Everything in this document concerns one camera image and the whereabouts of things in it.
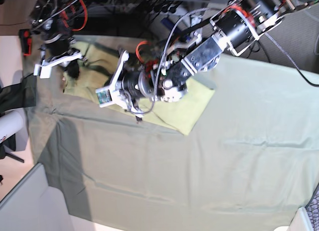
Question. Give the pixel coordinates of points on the dark green cloth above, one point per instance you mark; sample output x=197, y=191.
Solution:
x=20, y=95

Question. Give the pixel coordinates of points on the robot arm with black motors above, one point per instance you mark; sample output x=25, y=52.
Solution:
x=235, y=28

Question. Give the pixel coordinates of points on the blue orange bar clamp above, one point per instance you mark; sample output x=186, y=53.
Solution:
x=182, y=31

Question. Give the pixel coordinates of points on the patterned grey mat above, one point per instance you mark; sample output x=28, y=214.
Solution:
x=312, y=209

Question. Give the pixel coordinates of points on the white grey bin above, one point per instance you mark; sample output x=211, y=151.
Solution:
x=33, y=205

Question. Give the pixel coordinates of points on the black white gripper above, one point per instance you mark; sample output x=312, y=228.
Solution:
x=59, y=51

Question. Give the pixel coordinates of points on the grey-green table cloth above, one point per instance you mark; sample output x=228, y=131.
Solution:
x=248, y=164

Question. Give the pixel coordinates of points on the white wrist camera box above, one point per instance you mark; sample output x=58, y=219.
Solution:
x=44, y=72

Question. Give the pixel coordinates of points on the black orange bar clamp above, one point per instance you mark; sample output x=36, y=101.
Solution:
x=25, y=41

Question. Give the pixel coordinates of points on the light green T-shirt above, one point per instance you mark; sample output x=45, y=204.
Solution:
x=101, y=64

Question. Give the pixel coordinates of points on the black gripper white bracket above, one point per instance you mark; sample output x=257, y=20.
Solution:
x=128, y=85

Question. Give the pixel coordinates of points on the white cylinder post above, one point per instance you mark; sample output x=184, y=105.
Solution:
x=10, y=124

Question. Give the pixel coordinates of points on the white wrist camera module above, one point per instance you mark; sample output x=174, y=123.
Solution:
x=104, y=97

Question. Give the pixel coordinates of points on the black power strip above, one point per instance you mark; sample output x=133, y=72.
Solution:
x=148, y=6

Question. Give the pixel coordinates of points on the robot arm with orange wires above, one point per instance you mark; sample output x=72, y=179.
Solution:
x=53, y=21

